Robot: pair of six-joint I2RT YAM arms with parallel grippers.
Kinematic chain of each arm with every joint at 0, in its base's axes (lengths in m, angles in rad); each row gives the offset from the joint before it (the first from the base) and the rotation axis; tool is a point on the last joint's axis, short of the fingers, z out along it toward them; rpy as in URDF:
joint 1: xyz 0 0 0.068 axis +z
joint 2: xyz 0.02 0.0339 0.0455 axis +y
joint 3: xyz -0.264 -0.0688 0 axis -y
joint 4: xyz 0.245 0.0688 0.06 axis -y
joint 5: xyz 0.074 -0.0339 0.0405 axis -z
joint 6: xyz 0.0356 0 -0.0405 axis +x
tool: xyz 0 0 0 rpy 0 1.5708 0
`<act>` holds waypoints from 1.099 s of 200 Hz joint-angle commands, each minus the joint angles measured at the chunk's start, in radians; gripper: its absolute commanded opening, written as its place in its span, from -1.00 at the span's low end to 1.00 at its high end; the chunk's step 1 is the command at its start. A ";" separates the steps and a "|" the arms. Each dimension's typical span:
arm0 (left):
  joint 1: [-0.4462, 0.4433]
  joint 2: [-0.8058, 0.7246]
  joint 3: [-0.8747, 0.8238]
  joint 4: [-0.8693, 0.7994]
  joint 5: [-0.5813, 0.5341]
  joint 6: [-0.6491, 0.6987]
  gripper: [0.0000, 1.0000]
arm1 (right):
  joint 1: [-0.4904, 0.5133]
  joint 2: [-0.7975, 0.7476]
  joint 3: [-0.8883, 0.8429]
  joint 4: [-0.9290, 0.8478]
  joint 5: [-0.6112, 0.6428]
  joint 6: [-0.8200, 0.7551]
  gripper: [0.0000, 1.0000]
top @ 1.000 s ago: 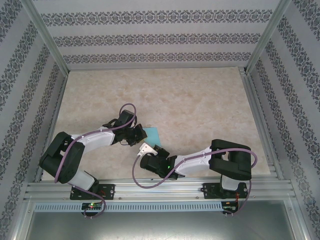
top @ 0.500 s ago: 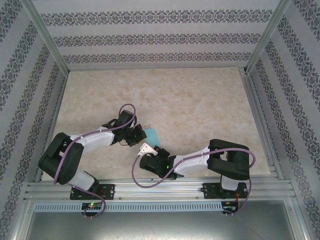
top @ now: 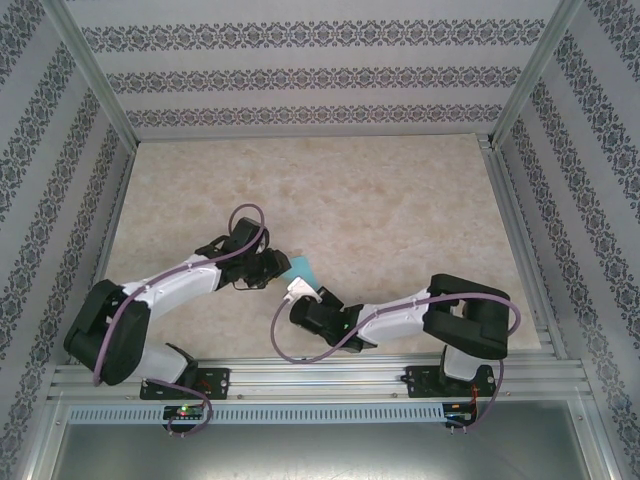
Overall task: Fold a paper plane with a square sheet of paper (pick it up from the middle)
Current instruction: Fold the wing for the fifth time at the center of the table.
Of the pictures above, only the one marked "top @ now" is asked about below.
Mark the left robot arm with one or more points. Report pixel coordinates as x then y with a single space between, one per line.
185 280

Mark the aluminium frame post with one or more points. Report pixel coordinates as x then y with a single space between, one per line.
90 70
537 70

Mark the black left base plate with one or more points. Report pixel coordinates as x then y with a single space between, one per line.
220 382

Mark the grey metal tray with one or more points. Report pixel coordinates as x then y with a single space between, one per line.
320 455

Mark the aluminium side rail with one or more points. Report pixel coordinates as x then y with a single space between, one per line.
515 225

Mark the right controller board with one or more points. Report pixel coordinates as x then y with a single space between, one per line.
460 415

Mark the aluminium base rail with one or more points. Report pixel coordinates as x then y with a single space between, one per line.
320 375

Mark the left controller board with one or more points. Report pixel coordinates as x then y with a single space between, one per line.
182 412

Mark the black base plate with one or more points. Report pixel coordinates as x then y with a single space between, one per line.
220 382
417 382

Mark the teal paper sheet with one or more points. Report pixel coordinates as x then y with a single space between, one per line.
300 267

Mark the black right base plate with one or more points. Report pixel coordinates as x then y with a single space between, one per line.
417 382

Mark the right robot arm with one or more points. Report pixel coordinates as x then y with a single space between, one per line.
395 315

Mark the controller board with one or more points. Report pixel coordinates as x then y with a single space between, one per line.
182 412
460 415

